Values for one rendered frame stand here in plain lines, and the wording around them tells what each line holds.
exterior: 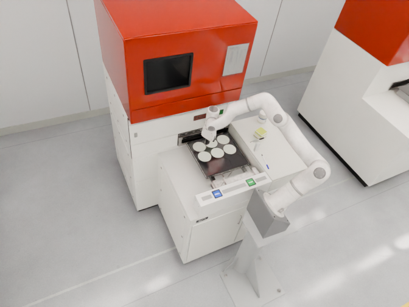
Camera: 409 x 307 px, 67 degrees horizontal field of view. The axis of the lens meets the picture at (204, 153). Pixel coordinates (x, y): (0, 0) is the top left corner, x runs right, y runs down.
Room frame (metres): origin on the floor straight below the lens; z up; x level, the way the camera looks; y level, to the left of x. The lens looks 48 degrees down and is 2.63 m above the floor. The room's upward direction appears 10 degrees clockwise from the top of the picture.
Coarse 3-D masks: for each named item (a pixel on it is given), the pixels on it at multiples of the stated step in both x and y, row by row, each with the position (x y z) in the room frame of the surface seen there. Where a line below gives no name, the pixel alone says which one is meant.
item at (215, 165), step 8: (216, 136) 1.73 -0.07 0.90; (192, 144) 1.61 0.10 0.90; (224, 144) 1.66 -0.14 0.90; (232, 144) 1.68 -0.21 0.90; (208, 152) 1.55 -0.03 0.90; (224, 152) 1.58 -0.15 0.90; (240, 152) 1.61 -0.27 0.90; (200, 160) 1.46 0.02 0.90; (216, 160) 1.49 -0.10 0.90; (224, 160) 1.50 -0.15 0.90; (232, 160) 1.52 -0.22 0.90; (240, 160) 1.53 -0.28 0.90; (208, 168) 1.40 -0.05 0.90; (216, 168) 1.42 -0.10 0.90; (224, 168) 1.43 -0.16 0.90; (232, 168) 1.45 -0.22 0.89
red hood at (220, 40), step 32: (96, 0) 1.91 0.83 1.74; (128, 0) 1.81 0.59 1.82; (160, 0) 1.88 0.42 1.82; (192, 0) 1.96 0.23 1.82; (224, 0) 2.04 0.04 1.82; (128, 32) 1.45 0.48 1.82; (160, 32) 1.50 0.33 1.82; (192, 32) 1.59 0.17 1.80; (224, 32) 1.70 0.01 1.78; (128, 64) 1.39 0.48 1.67; (160, 64) 1.49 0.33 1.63; (192, 64) 1.59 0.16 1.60; (224, 64) 1.71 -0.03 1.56; (128, 96) 1.39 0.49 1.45; (160, 96) 1.49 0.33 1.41; (192, 96) 1.61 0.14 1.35; (224, 96) 1.74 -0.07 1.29
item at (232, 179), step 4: (244, 172) 1.44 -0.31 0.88; (248, 172) 1.44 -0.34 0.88; (252, 172) 1.45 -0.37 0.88; (236, 176) 1.39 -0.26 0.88; (240, 176) 1.40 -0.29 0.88; (244, 176) 1.40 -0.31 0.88; (248, 176) 1.41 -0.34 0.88; (220, 180) 1.33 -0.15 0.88; (232, 180) 1.35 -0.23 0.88; (236, 180) 1.35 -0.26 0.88; (212, 184) 1.28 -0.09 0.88; (220, 184) 1.30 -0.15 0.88; (224, 184) 1.30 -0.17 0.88; (212, 188) 1.26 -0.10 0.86
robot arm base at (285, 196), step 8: (288, 184) 1.18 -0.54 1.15; (264, 192) 1.18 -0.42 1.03; (280, 192) 1.14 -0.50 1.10; (288, 192) 1.13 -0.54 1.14; (296, 192) 1.13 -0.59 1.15; (272, 200) 1.11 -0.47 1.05; (280, 200) 1.10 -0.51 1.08; (288, 200) 1.10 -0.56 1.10; (272, 208) 1.05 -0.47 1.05; (280, 208) 1.08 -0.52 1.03; (280, 216) 1.04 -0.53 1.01
